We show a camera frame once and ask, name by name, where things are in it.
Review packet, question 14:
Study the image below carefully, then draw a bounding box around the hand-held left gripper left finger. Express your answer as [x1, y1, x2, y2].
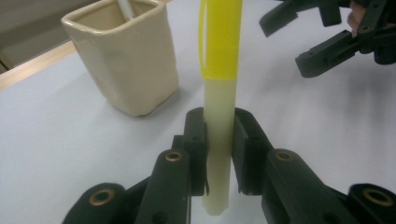
[171, 106, 209, 197]

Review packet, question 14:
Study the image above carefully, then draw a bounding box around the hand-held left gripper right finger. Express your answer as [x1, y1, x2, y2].
[232, 106, 275, 196]

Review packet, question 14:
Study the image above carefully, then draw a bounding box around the yellow highlighter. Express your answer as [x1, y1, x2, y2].
[198, 0, 244, 217]

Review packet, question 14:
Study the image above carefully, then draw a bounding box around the beige ceramic pen cup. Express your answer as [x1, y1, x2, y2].
[60, 0, 180, 118]

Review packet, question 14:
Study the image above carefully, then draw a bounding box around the white table mat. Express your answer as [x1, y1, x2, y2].
[0, 0, 396, 224]

